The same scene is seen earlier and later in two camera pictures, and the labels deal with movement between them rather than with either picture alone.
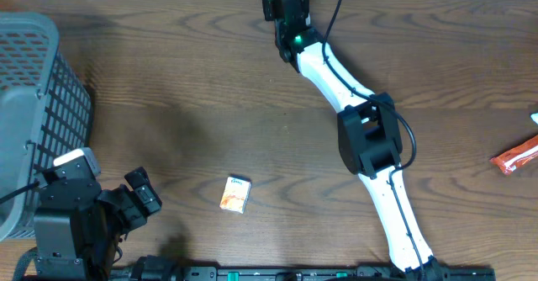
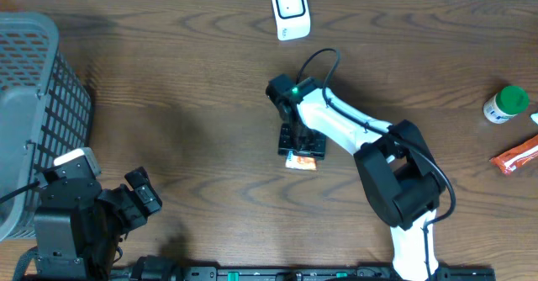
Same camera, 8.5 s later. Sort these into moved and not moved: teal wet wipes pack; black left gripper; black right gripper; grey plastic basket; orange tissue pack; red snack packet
Moved: black right gripper; orange tissue pack
Not moved: teal wet wipes pack; black left gripper; grey plastic basket; red snack packet
